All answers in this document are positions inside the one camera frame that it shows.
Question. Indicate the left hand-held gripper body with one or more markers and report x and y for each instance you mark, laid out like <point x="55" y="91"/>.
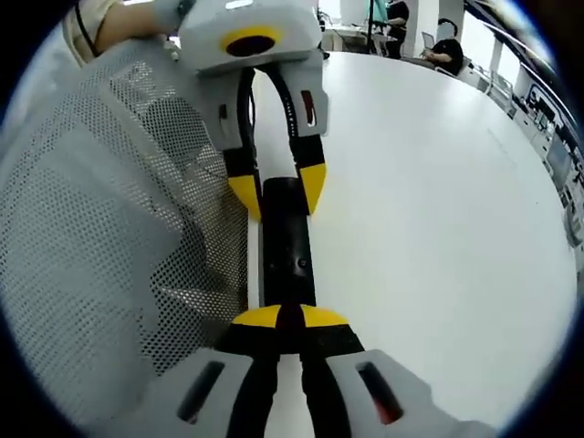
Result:
<point x="274" y="18"/>

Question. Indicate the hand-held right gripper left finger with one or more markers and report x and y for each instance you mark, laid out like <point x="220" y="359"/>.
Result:
<point x="205" y="397"/>

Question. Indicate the person's left hand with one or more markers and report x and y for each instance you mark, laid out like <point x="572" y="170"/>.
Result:
<point x="171" y="13"/>

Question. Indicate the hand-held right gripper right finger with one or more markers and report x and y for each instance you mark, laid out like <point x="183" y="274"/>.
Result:
<point x="365" y="401"/>

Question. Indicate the white display shelving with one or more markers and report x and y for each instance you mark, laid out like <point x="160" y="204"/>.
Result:
<point x="561" y="155"/>

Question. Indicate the black remote control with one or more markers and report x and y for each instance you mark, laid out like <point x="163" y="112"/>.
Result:
<point x="287" y="237"/>

